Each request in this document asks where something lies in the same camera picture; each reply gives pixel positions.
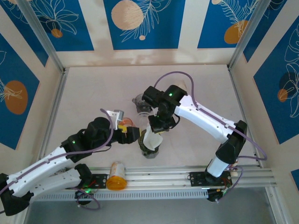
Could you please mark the white paper coffee filter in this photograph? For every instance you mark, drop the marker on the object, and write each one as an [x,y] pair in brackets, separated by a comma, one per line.
[153,141]

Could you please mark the dark glass jar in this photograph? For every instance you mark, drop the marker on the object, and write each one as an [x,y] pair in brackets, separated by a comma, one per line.
[149,154]

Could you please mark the grey transparent plastic funnel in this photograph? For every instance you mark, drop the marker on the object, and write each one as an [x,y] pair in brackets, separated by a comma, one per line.
[139,102]

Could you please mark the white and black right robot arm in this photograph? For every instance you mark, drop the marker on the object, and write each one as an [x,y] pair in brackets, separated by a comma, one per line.
[205,119]

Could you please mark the orange pill bottle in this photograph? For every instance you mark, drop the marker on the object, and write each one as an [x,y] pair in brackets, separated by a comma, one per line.
[116,182]

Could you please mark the aluminium mounting rail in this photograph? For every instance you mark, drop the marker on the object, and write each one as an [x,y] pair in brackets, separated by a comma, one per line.
[163,177]

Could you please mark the aluminium left side rail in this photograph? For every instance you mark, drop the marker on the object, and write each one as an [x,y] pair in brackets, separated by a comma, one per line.
[53,114]

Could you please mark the aluminium right side rail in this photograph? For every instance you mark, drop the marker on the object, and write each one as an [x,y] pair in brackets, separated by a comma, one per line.
[237,93]

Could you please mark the aluminium right upright post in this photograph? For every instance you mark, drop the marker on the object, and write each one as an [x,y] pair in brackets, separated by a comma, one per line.
[250,35]

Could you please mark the aluminium upright post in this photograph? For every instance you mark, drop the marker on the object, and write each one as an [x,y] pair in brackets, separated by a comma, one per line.
[250,35]
[44,37]

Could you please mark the aluminium left upright post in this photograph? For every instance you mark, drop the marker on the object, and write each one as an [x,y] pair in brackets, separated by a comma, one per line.
[44,37]

